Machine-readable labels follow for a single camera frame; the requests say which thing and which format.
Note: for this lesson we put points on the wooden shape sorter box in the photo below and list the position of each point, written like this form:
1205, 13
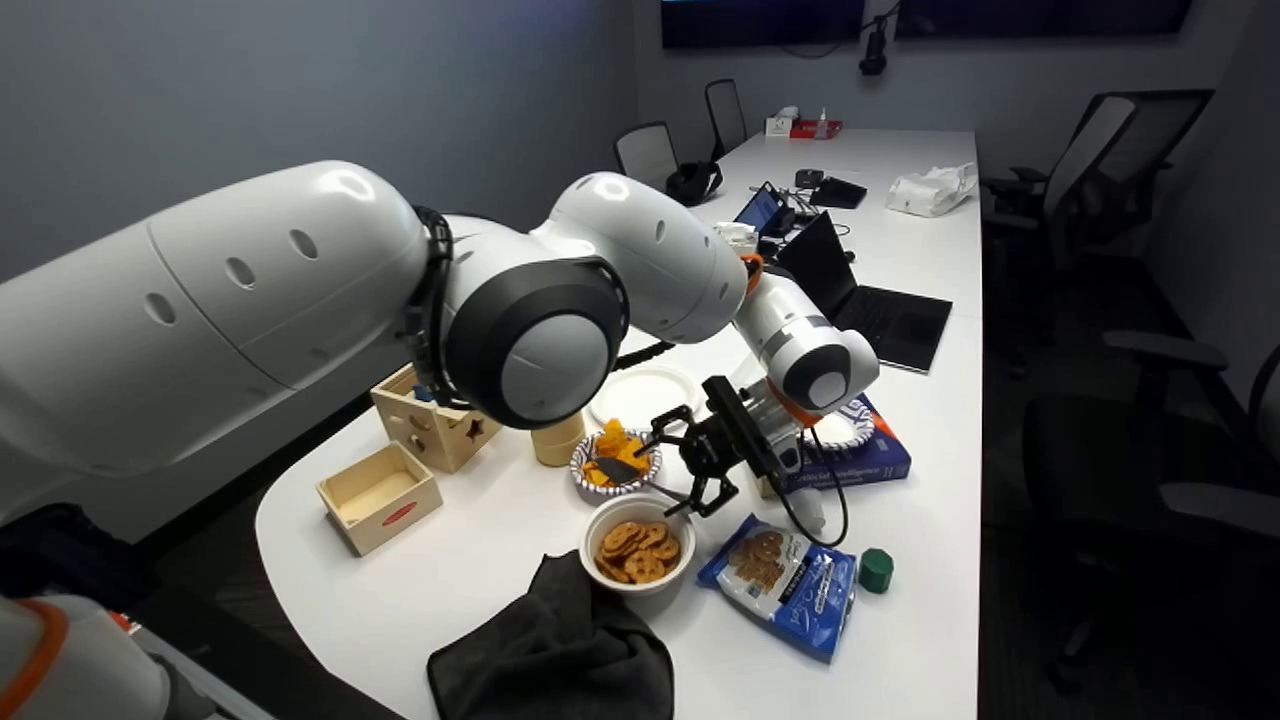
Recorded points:
434, 434

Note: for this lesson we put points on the black cloth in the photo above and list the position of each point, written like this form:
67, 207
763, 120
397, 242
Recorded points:
563, 648

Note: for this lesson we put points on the left side office chair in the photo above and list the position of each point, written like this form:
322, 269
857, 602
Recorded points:
644, 154

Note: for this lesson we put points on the blue snack packet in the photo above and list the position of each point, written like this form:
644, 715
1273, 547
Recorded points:
796, 591

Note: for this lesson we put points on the right side office chairs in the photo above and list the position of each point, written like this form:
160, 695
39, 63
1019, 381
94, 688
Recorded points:
1126, 484

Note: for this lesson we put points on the crumpled white tissue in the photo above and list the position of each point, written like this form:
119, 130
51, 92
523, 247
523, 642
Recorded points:
934, 192

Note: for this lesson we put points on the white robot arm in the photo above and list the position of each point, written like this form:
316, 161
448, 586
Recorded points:
169, 332

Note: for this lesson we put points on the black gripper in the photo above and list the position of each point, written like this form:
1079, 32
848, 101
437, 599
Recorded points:
745, 426

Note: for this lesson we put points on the black and white patterned bowl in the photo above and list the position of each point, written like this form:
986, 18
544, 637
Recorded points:
604, 442

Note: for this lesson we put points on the white red box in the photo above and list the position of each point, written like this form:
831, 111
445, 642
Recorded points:
792, 125

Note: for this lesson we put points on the grey spatula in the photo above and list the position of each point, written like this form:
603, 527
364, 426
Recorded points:
623, 469

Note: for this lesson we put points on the white bowl with snacks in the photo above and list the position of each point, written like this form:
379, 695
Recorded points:
637, 547

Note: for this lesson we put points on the far black office chair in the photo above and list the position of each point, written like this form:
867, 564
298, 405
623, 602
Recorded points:
727, 114

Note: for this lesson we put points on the open wooden box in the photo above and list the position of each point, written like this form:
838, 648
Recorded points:
379, 496

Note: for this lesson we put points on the robot base stand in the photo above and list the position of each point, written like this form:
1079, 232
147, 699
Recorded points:
70, 637

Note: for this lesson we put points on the tan water bottle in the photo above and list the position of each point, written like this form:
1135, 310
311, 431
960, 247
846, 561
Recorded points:
556, 442

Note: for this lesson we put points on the green bottle cap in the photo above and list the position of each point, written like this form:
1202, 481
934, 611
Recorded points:
876, 570

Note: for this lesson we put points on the grey laptop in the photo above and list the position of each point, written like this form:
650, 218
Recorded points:
906, 331

